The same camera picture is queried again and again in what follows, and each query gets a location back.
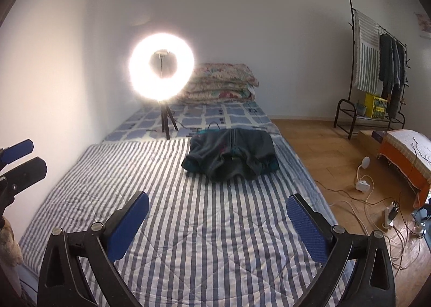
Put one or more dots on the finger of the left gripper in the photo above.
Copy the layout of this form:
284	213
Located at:
24	176
15	152

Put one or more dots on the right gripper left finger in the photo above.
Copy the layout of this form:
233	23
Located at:
61	279

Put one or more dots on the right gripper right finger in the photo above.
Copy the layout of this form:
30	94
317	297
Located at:
372	280

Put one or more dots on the teal fleece jacket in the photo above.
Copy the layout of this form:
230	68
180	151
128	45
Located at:
224	154

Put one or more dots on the black clothes rack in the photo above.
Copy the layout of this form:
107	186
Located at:
349	118

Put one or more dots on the dark hanging clothes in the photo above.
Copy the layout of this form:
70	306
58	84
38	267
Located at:
392	72

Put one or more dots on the white power strip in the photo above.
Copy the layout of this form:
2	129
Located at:
390	214

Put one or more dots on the white round device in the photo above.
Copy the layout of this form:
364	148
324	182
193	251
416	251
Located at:
364	164

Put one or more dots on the blue checked bed sheet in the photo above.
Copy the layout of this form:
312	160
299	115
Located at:
145	124

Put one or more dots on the black light tripod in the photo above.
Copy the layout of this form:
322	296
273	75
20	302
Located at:
166	113

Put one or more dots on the blue white striped quilt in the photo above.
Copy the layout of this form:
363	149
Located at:
202	243

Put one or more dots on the yellow box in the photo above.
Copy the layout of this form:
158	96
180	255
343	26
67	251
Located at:
376	107

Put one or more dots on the floral folded pillows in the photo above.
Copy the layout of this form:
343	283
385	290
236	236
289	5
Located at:
218	83

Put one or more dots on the striped hanging towel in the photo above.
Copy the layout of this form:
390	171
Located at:
366	53

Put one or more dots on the ring light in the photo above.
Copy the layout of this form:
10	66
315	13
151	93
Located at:
144	67

